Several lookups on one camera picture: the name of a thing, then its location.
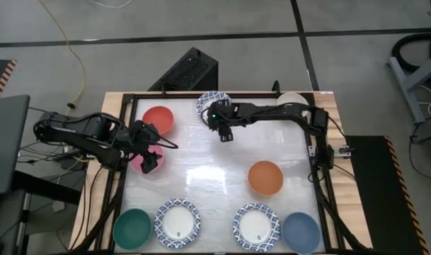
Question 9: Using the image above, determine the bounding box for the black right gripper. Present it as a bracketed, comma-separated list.
[206, 101, 239, 142]

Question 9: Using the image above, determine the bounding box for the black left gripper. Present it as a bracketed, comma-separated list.
[128, 119, 163, 175]

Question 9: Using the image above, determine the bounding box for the blue patterned white plate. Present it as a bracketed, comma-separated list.
[232, 203, 282, 253]
[154, 198, 202, 249]
[195, 91, 233, 120]

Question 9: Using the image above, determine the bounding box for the green bowl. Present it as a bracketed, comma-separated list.
[113, 208, 153, 250]

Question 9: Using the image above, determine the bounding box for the pink bowl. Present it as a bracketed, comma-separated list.
[129, 144, 166, 174]

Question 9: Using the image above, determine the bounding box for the red bowl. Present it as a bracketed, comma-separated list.
[142, 106, 175, 136]

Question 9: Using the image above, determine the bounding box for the orange bowl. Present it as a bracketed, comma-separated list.
[248, 160, 285, 196]

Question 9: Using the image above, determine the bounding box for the black perforated computer tower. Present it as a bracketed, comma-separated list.
[147, 47, 219, 92]

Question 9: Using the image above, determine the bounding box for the white bowl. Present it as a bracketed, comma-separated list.
[276, 91, 310, 108]

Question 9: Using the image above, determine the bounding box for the blue bowl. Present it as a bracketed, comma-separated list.
[281, 211, 321, 254]

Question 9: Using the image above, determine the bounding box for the grey monitor panel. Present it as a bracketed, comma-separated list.
[0, 94, 31, 197]

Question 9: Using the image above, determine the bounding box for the large black hazard-striped mat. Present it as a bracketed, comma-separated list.
[344, 135, 430, 255]

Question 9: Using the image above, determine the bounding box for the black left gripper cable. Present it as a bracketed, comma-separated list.
[153, 132, 179, 150]

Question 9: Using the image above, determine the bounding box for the black aluminium table frame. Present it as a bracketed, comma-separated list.
[91, 91, 370, 255]

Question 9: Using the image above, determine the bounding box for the yellow floor cable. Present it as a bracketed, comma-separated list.
[38, 0, 87, 109]

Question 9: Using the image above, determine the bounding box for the silver metal bracket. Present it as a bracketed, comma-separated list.
[338, 144, 355, 157]

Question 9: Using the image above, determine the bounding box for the white floor cable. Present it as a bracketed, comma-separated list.
[87, 0, 134, 10]

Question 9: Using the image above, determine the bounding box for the black floor cable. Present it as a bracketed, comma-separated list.
[408, 123, 431, 180]

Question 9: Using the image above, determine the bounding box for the black vacuum hose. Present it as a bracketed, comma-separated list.
[391, 33, 431, 74]

